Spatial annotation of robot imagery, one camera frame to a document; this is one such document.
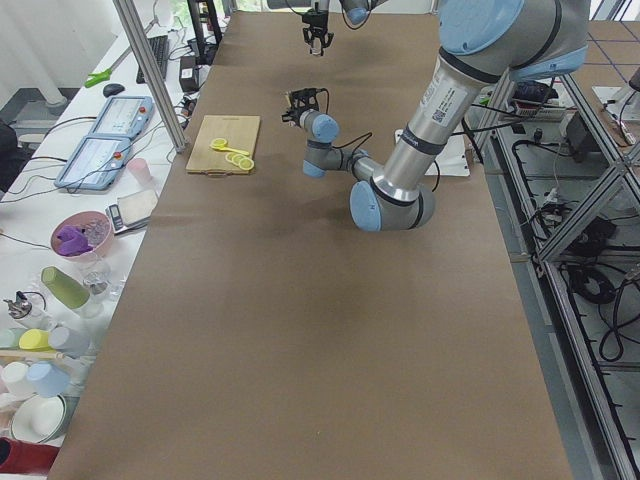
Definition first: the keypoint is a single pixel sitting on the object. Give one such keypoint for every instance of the kitchen scale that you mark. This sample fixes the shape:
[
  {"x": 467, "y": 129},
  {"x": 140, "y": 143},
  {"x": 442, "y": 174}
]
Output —
[{"x": 132, "y": 212}]

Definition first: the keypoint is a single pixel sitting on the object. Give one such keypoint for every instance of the pink bowl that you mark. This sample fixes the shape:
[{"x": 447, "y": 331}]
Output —
[{"x": 82, "y": 236}]

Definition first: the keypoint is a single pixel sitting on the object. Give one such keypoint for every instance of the lemon slice middle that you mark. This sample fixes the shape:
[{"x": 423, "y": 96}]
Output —
[{"x": 243, "y": 160}]

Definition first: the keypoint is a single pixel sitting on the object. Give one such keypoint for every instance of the lower teach pendant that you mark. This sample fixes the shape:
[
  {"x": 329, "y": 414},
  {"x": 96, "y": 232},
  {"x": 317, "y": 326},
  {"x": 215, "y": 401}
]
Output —
[{"x": 95, "y": 163}]

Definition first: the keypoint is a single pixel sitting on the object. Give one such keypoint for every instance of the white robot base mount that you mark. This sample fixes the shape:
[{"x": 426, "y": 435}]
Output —
[{"x": 452, "y": 161}]

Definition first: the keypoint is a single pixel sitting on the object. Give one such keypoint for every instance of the upper teach pendant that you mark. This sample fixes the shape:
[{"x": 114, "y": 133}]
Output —
[{"x": 123, "y": 116}]

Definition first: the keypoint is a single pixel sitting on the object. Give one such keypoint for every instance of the green tumbler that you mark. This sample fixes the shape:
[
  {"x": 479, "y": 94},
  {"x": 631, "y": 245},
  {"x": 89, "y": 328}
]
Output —
[{"x": 64, "y": 288}]

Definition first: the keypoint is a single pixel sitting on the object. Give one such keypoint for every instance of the teach pendant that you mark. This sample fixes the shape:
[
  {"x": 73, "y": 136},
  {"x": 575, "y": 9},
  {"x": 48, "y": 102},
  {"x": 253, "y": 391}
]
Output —
[
  {"x": 95, "y": 163},
  {"x": 123, "y": 116}
]

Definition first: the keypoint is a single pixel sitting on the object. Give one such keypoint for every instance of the black computer mouse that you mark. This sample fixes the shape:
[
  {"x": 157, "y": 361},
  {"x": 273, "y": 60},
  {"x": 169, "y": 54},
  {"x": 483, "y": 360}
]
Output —
[{"x": 112, "y": 89}]

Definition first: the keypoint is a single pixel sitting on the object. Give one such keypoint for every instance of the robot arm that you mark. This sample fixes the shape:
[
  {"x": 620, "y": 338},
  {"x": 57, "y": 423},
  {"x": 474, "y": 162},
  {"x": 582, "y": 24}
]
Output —
[
  {"x": 479, "y": 42},
  {"x": 355, "y": 13}
]

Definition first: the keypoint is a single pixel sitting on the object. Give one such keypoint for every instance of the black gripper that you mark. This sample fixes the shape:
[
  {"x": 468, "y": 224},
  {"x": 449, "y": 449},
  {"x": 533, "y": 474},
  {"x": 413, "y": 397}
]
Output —
[
  {"x": 291, "y": 115},
  {"x": 314, "y": 22}
]

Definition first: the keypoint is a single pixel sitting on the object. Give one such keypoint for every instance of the black keyboard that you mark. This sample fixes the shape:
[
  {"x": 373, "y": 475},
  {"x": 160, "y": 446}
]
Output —
[{"x": 152, "y": 60}]

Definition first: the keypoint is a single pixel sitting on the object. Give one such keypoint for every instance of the pink cup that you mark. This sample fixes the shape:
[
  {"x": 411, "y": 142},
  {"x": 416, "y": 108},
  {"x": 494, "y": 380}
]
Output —
[{"x": 139, "y": 169}]

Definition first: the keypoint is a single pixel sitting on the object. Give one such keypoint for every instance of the lemon slice lower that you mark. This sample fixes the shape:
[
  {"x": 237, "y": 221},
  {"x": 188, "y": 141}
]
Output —
[{"x": 233, "y": 158}]

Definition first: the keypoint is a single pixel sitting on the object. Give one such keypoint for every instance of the bamboo cutting board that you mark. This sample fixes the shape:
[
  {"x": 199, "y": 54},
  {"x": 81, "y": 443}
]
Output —
[{"x": 240, "y": 131}]

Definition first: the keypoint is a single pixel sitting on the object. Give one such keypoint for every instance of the aluminium frame post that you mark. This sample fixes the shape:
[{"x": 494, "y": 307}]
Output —
[{"x": 131, "y": 23}]

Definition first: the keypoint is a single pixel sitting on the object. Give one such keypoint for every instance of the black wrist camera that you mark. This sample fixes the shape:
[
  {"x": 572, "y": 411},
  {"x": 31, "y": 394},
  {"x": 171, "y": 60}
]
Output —
[{"x": 305, "y": 98}]

